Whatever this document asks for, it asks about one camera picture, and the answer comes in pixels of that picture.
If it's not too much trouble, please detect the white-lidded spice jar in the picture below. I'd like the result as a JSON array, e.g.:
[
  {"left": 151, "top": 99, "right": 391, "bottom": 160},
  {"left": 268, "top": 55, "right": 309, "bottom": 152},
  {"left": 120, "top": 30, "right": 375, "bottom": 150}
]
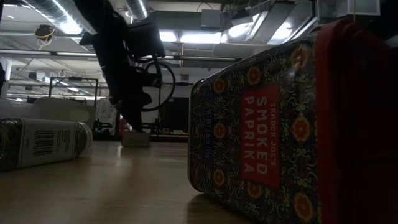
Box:
[{"left": 0, "top": 117, "right": 93, "bottom": 173}]

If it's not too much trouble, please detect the frosted white plastic bin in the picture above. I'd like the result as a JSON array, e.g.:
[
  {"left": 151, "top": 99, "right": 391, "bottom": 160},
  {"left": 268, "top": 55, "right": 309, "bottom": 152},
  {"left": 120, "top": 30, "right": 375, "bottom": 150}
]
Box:
[{"left": 0, "top": 98, "right": 34, "bottom": 121}]

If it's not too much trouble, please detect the small round silver duct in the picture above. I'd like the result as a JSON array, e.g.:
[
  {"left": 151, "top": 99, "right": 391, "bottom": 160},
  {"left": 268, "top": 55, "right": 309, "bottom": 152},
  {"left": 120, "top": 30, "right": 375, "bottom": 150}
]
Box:
[{"left": 124, "top": 0, "right": 150, "bottom": 21}]

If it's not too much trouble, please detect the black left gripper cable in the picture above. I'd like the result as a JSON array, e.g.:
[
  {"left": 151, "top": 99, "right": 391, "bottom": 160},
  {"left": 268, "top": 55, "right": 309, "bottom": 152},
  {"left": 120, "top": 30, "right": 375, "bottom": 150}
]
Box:
[{"left": 136, "top": 57, "right": 177, "bottom": 113}]

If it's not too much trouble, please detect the long horizontal light rail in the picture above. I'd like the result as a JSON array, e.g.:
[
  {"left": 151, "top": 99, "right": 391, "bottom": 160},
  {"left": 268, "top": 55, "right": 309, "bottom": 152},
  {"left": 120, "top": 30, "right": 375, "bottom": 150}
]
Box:
[{"left": 0, "top": 49, "right": 244, "bottom": 62}]

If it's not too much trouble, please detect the black background chair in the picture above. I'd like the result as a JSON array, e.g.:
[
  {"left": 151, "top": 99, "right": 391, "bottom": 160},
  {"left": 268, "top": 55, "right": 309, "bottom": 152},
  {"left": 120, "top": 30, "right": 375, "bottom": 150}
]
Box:
[{"left": 92, "top": 119, "right": 114, "bottom": 141}]

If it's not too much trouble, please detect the ceiling light panel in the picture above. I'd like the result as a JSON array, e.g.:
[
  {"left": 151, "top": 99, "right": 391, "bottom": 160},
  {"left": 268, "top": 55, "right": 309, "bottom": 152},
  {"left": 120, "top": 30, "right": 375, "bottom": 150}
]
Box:
[
  {"left": 159, "top": 30, "right": 178, "bottom": 43},
  {"left": 179, "top": 32, "right": 223, "bottom": 45}
]

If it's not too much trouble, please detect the hanging cable reel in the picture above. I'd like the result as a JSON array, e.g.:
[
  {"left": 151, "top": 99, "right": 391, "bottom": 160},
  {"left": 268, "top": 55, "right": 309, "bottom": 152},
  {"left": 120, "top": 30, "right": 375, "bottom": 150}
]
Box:
[{"left": 34, "top": 24, "right": 57, "bottom": 50}]

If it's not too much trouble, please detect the white post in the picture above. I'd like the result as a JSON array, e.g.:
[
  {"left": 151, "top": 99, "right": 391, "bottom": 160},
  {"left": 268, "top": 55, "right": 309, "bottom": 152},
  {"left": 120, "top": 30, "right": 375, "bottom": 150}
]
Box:
[{"left": 0, "top": 58, "right": 12, "bottom": 100}]

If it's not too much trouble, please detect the grey square duct box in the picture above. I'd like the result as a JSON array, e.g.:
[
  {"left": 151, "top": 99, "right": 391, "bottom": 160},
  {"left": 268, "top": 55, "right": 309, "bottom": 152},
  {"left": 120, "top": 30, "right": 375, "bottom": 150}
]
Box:
[{"left": 200, "top": 8, "right": 222, "bottom": 29}]

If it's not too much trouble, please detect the black workstation frame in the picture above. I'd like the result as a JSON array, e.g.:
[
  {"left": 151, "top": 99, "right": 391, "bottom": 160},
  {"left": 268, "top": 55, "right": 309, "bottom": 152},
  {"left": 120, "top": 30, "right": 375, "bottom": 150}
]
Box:
[{"left": 157, "top": 82, "right": 195, "bottom": 138}]

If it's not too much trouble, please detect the pale grey spice jar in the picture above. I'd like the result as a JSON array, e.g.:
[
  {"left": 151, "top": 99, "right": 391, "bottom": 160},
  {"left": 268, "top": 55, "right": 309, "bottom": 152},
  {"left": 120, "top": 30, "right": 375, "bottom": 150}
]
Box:
[{"left": 121, "top": 131, "right": 150, "bottom": 148}]

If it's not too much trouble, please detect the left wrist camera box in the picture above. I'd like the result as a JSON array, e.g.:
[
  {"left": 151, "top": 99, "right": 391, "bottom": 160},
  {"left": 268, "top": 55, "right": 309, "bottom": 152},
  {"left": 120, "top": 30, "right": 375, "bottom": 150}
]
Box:
[{"left": 126, "top": 17, "right": 166, "bottom": 60}]

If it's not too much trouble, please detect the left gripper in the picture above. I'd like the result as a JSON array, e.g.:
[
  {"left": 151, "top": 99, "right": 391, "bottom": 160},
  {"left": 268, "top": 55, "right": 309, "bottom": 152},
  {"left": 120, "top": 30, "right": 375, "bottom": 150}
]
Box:
[{"left": 95, "top": 58, "right": 154, "bottom": 132}]

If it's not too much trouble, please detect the black metal table frame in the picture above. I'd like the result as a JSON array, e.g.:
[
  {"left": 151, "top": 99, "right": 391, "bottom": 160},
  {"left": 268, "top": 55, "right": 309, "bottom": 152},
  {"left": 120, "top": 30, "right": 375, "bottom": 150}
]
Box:
[{"left": 149, "top": 134, "right": 190, "bottom": 143}]

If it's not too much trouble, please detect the black background cabinet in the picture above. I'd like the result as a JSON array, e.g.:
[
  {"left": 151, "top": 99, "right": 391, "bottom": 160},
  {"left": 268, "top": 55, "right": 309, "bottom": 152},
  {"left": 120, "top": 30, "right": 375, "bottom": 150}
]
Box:
[{"left": 159, "top": 96, "right": 190, "bottom": 135}]

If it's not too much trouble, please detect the rectangular silver ventilation duct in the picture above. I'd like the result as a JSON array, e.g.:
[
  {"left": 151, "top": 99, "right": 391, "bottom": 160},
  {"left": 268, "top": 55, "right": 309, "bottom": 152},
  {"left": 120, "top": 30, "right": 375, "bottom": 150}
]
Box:
[{"left": 245, "top": 1, "right": 315, "bottom": 44}]

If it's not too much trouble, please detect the red background object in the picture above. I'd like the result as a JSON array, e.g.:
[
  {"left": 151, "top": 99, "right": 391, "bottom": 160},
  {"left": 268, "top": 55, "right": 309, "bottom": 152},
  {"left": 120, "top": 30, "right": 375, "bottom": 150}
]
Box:
[{"left": 119, "top": 118, "right": 131, "bottom": 133}]

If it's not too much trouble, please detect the smoked paprika tin red lid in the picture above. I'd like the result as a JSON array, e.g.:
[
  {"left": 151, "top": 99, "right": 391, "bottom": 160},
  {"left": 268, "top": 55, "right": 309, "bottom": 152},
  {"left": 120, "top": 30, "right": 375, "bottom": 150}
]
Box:
[{"left": 188, "top": 18, "right": 398, "bottom": 224}]

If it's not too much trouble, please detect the white patterned cloth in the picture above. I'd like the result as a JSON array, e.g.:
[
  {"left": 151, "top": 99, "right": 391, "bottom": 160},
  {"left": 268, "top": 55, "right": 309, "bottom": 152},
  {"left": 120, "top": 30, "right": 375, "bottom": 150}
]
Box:
[{"left": 95, "top": 98, "right": 118, "bottom": 135}]

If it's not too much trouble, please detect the large round silver duct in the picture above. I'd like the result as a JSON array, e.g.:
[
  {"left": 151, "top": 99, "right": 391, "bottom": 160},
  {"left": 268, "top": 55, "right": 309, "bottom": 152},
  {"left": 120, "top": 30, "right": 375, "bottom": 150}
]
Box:
[{"left": 24, "top": 0, "right": 100, "bottom": 40}]

